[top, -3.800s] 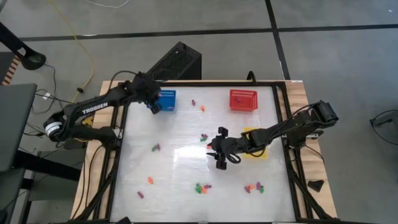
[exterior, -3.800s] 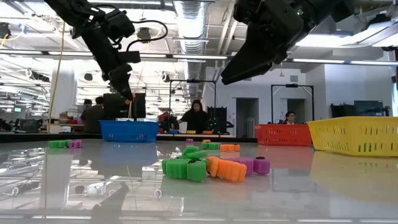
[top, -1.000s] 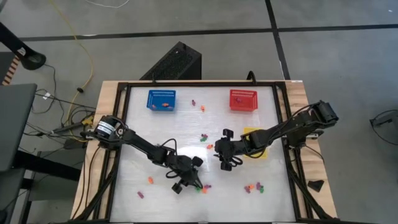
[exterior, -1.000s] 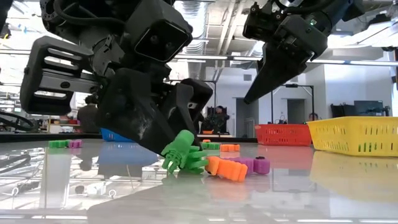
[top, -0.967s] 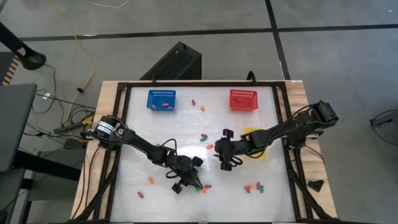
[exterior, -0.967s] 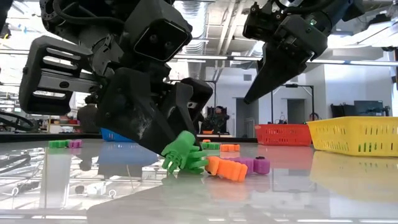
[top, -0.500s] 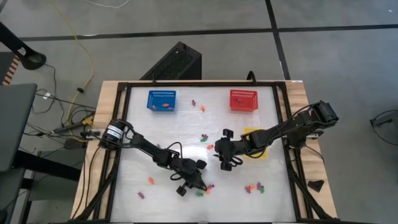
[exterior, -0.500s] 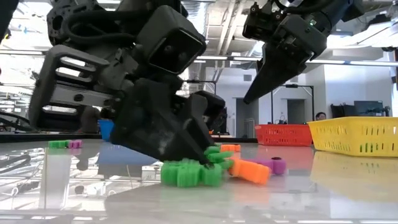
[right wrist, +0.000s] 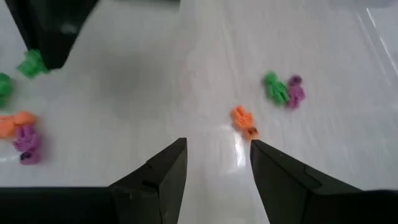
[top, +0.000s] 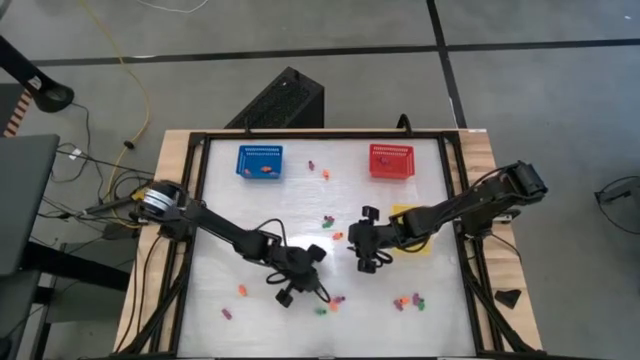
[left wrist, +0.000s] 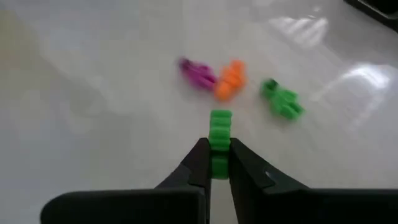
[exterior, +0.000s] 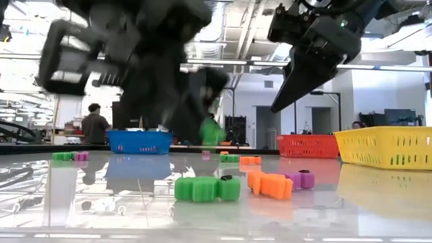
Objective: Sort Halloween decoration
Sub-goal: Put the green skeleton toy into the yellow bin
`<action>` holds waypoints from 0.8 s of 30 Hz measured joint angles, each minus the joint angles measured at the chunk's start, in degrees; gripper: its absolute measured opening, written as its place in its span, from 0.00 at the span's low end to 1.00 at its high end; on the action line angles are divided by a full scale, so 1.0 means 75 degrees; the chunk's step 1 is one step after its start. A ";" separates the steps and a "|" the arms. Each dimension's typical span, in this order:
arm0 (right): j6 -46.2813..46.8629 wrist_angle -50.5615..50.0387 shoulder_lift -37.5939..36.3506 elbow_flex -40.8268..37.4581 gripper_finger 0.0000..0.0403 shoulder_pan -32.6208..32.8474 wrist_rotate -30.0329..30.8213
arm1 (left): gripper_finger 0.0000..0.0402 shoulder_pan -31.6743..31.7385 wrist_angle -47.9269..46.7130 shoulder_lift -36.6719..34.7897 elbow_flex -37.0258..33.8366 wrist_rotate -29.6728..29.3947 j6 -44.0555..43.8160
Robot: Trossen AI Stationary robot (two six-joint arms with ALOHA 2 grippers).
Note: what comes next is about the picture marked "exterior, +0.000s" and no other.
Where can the horizontal light bar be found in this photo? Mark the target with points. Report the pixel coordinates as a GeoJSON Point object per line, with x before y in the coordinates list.
{"type": "Point", "coordinates": [236, 62]}

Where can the purple Halloween toy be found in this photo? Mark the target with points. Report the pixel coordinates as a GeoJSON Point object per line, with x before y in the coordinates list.
{"type": "Point", "coordinates": [206, 154]}
{"type": "Point", "coordinates": [82, 156]}
{"type": "Point", "coordinates": [302, 179]}

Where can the silver ventilation duct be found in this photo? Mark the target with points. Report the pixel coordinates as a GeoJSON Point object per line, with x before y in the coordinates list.
{"type": "Point", "coordinates": [212, 44]}

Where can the blue plastic basket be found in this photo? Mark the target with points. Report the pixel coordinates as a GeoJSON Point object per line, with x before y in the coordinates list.
{"type": "Point", "coordinates": [140, 143]}

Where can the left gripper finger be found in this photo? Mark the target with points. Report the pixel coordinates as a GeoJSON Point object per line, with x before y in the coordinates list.
{"type": "Point", "coordinates": [152, 101]}
{"type": "Point", "coordinates": [209, 87]}

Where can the red plastic basket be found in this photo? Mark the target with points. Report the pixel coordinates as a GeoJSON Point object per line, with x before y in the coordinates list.
{"type": "Point", "coordinates": [307, 146]}

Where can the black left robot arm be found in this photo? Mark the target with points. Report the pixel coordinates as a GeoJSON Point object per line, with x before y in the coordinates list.
{"type": "Point", "coordinates": [84, 5]}

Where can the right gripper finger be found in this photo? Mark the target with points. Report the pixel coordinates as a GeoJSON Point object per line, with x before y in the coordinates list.
{"type": "Point", "coordinates": [303, 81]}

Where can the black monitor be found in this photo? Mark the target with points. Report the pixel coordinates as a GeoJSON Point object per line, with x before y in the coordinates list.
{"type": "Point", "coordinates": [116, 114]}

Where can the black table frame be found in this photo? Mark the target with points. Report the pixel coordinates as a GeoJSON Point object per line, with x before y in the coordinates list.
{"type": "Point", "coordinates": [33, 149]}

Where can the person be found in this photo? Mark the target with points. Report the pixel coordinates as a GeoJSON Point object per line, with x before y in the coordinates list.
{"type": "Point", "coordinates": [94, 126]}
{"type": "Point", "coordinates": [356, 125]}

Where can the green Halloween toy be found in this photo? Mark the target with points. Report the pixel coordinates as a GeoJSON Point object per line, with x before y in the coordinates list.
{"type": "Point", "coordinates": [229, 158]}
{"type": "Point", "coordinates": [63, 156]}
{"type": "Point", "coordinates": [211, 131]}
{"type": "Point", "coordinates": [206, 189]}

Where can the black equipment rack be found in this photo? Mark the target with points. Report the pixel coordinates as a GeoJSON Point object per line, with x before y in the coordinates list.
{"type": "Point", "coordinates": [236, 130]}

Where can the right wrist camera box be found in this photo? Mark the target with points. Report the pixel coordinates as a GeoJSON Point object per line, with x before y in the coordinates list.
{"type": "Point", "coordinates": [287, 23]}

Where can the black gantry frame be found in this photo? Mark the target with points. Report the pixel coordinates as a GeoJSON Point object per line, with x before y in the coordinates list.
{"type": "Point", "coordinates": [317, 92]}

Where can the yellow plastic basket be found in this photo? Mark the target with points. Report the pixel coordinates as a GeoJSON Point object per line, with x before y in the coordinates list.
{"type": "Point", "coordinates": [378, 145]}

